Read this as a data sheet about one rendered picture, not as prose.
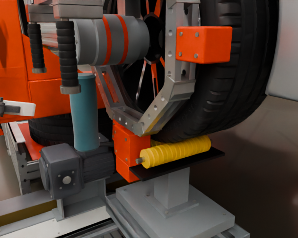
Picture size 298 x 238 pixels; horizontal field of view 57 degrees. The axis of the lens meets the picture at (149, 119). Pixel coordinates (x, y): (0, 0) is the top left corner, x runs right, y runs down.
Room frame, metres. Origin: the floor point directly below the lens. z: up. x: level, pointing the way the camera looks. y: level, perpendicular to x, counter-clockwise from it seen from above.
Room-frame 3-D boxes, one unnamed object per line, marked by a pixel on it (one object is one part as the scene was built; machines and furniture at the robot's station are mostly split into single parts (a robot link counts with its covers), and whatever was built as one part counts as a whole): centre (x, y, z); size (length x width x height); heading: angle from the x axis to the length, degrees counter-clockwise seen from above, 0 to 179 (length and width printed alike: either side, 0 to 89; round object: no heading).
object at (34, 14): (0.89, 0.32, 0.93); 0.09 x 0.05 x 0.05; 121
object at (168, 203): (0.95, -0.09, 0.32); 0.40 x 0.30 x 0.28; 31
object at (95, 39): (0.82, 0.12, 0.85); 0.21 x 0.14 x 0.14; 121
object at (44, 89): (1.30, 0.31, 0.69); 0.52 x 0.17 x 0.35; 121
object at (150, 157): (0.81, -0.09, 0.51); 0.29 x 0.06 x 0.06; 121
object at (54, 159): (1.10, 0.25, 0.26); 0.42 x 0.18 x 0.35; 121
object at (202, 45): (0.59, -0.11, 0.85); 0.09 x 0.08 x 0.07; 31
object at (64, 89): (0.59, 0.17, 0.83); 0.04 x 0.04 x 0.16
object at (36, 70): (0.88, 0.35, 0.83); 0.04 x 0.04 x 0.16
